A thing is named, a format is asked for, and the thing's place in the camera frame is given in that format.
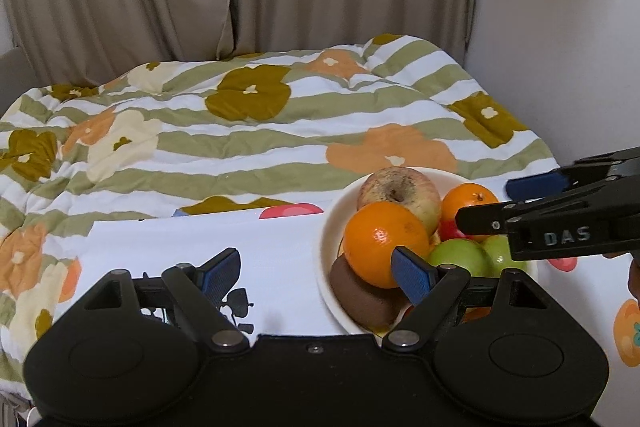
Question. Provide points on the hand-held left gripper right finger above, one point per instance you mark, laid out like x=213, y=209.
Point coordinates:
x=412, y=279

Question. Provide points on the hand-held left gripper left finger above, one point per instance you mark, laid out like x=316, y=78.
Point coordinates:
x=220, y=274

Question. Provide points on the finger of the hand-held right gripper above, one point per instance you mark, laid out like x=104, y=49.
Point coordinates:
x=482, y=218
x=537, y=184

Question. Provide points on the cherry tomato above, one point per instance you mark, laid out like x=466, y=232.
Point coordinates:
x=450, y=232

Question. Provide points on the small green apple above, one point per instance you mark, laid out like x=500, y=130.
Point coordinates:
x=500, y=252

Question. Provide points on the large green apple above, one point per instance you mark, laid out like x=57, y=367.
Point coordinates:
x=460, y=257

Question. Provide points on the large mandarin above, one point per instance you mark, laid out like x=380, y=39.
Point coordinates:
x=380, y=247

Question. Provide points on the brown kiwi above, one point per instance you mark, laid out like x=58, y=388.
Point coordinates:
x=360, y=299

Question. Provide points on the medium mandarin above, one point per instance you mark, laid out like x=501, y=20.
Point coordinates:
x=475, y=314

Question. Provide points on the cream cartoon plate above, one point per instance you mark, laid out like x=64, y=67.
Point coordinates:
x=340, y=217

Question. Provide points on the person's right hand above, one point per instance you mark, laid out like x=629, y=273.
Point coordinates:
x=635, y=279

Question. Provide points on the large orange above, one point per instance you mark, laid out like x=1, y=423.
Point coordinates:
x=467, y=202

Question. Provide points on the white persimmon print cloth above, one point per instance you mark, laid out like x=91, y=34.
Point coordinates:
x=280, y=257

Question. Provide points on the yellowish apple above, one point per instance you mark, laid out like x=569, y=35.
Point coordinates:
x=395, y=192

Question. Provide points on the striped floral blanket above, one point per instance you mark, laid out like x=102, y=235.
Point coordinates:
x=200, y=142

